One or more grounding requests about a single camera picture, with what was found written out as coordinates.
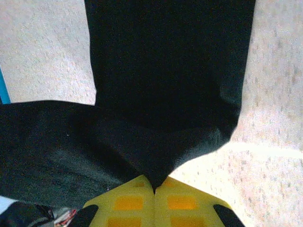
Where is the black t-shirt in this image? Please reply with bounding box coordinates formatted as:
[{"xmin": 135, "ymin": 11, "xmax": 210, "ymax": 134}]
[{"xmin": 0, "ymin": 0, "xmax": 257, "ymax": 210}]

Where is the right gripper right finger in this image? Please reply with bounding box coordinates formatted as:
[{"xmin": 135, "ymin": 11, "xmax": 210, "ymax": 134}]
[{"xmin": 154, "ymin": 176, "xmax": 246, "ymax": 227}]

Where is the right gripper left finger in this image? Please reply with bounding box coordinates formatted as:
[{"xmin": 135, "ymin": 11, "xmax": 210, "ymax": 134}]
[{"xmin": 68, "ymin": 175, "xmax": 156, "ymax": 227}]

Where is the blue table edge strip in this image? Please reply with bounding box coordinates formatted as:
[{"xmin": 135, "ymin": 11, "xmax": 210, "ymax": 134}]
[{"xmin": 0, "ymin": 65, "xmax": 12, "ymax": 105}]

